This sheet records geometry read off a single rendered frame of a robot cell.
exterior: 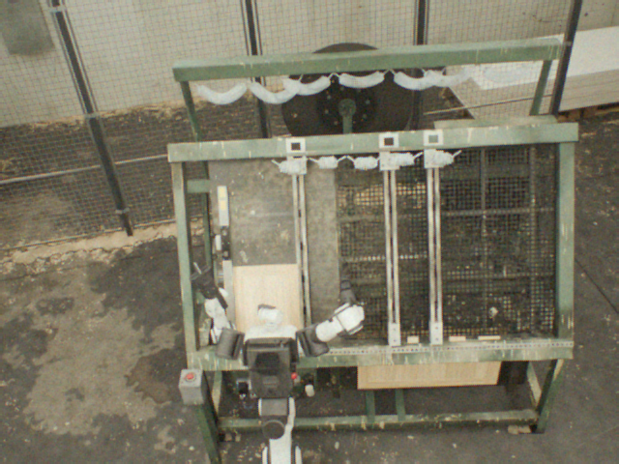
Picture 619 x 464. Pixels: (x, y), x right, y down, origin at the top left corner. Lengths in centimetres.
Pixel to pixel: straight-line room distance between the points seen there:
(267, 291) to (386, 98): 136
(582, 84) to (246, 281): 494
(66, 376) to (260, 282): 206
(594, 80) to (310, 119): 430
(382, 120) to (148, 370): 253
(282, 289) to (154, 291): 210
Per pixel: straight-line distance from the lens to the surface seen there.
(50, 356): 528
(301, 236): 346
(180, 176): 351
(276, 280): 354
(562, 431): 455
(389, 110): 387
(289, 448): 346
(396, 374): 413
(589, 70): 752
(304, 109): 384
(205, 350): 370
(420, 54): 366
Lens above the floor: 369
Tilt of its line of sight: 40 degrees down
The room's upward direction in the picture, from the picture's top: 5 degrees counter-clockwise
